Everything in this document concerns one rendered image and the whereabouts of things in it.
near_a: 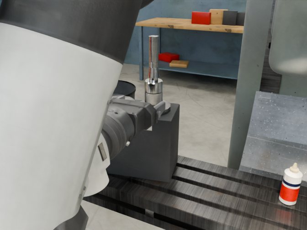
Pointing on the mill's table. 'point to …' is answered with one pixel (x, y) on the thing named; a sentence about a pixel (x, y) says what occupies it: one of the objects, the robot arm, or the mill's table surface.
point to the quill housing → (289, 39)
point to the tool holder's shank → (153, 58)
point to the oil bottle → (290, 185)
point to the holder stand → (151, 148)
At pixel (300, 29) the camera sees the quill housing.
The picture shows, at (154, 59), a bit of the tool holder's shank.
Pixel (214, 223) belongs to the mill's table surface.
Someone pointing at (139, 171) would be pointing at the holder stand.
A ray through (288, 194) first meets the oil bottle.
